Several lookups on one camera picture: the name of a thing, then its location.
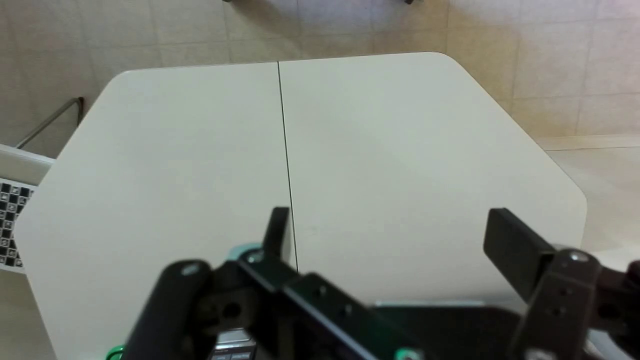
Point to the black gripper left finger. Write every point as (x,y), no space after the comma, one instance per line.
(276,232)

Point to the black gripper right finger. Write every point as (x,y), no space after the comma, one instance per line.
(517,246)

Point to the thin metal stand leg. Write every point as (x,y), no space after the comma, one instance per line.
(53,121)

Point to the black white checkerboard sheet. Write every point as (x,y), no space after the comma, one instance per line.
(10,220)

